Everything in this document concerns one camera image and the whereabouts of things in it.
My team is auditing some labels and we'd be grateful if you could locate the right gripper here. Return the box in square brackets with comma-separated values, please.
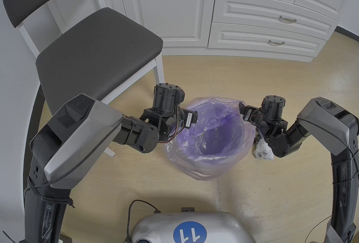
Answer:
[238, 101, 266, 129]

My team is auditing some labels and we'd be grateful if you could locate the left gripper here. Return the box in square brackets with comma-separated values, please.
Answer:
[164, 109, 199, 136]

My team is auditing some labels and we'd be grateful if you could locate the purple plastic bag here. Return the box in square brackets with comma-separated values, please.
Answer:
[165, 97, 256, 181]

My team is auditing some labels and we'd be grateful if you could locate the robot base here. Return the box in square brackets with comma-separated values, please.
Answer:
[131, 207, 257, 243]

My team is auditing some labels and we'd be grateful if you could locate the white printed wrapper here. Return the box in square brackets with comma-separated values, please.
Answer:
[252, 138, 274, 161]

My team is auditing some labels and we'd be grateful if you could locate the white chair with grey seat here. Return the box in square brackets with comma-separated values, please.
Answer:
[3, 0, 169, 158]

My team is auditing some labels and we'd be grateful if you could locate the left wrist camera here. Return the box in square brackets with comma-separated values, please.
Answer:
[174, 89, 186, 109]

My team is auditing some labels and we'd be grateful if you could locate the black cable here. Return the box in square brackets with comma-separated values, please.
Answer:
[305, 215, 333, 243]
[127, 200, 162, 243]

